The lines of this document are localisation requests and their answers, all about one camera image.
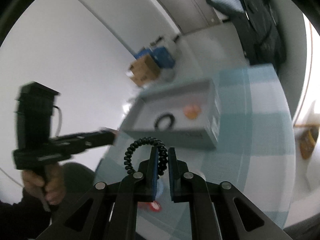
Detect red star hair accessory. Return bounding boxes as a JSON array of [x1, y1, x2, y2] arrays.
[[138, 200, 162, 212]]

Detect person's left hand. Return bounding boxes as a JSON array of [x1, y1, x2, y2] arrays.
[[21, 163, 66, 205]]

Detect orange pink small toy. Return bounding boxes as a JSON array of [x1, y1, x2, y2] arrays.
[[183, 105, 202, 120]]

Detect grey cardboard box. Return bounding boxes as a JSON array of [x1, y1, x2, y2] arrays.
[[120, 78, 221, 150]]

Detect teal checked tablecloth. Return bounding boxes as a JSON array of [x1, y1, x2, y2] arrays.
[[94, 64, 296, 239]]

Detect black hanging jacket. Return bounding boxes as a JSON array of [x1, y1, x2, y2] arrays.
[[206, 0, 286, 70]]

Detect white plastic bags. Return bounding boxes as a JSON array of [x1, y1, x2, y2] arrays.
[[122, 64, 176, 116]]

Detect blue cardboard box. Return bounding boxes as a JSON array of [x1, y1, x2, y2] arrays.
[[134, 46, 176, 69]]

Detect grey door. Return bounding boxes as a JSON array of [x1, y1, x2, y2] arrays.
[[157, 0, 221, 35]]

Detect brown cardboard box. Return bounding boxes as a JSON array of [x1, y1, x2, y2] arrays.
[[126, 54, 161, 87]]

